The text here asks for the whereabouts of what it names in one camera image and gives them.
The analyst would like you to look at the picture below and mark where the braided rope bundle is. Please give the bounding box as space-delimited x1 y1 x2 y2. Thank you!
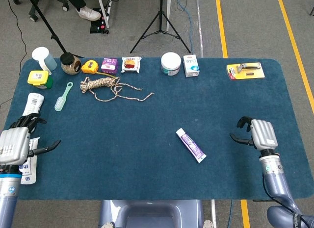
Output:
79 76 155 102

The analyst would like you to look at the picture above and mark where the white light-blue pitcher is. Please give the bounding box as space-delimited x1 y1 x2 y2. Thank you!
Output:
31 47 57 75

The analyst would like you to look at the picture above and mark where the purple white toothpaste tube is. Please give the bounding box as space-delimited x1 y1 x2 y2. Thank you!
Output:
175 127 207 164

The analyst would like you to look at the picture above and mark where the green box with yellow lid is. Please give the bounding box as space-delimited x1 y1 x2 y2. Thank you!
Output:
27 70 53 90

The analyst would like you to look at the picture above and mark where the white desk leg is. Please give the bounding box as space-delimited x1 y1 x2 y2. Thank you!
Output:
95 0 110 29
166 0 172 32

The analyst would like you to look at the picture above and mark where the white blue carton box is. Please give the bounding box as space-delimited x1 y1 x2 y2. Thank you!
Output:
183 54 200 77

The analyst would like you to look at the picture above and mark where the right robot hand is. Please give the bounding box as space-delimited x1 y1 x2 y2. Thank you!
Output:
229 116 279 150

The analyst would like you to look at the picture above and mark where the light green brush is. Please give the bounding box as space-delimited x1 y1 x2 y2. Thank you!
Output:
54 81 74 112

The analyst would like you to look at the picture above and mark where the black slanted stand pole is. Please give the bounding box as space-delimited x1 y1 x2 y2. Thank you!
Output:
26 0 84 58

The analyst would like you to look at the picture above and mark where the grain jar with black lid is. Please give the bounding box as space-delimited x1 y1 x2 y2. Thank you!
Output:
60 52 82 75

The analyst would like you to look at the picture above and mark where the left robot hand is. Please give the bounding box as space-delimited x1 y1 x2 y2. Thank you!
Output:
0 113 61 166

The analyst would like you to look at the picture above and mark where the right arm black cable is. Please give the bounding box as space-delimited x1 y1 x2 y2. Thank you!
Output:
262 174 310 228

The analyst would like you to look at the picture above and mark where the black power strip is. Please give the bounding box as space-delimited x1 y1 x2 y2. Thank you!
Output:
89 7 110 34

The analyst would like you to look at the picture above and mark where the seated person in black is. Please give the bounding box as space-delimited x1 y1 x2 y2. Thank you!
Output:
61 0 102 21

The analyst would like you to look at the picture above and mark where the black tripod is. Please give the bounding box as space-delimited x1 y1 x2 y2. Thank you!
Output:
130 0 192 54

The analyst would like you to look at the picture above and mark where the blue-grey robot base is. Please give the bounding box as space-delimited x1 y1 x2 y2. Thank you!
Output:
98 200 205 228

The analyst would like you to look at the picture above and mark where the razor on yellow card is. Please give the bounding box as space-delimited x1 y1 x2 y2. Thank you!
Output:
226 62 265 81

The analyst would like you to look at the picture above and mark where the white bag with blue print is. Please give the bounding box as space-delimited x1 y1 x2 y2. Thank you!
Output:
20 137 40 185

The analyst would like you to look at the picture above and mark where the blue floor cable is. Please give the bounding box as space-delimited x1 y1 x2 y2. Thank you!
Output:
177 0 196 54

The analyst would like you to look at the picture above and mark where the purple carton box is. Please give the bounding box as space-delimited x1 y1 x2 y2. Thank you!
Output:
101 57 119 75

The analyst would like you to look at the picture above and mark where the clear jar with white lid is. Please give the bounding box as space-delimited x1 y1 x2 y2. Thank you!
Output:
160 52 182 76

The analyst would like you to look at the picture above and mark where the white red snack packet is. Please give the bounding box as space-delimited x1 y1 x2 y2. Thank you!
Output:
120 56 142 74

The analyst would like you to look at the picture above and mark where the white squeeze bottle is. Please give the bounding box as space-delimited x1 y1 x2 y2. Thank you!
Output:
22 92 45 117

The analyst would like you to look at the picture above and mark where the yellow tape measure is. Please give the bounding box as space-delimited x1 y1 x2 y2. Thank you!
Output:
81 60 118 78

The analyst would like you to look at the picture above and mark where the blue table mat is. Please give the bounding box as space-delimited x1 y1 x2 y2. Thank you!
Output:
0 57 314 201

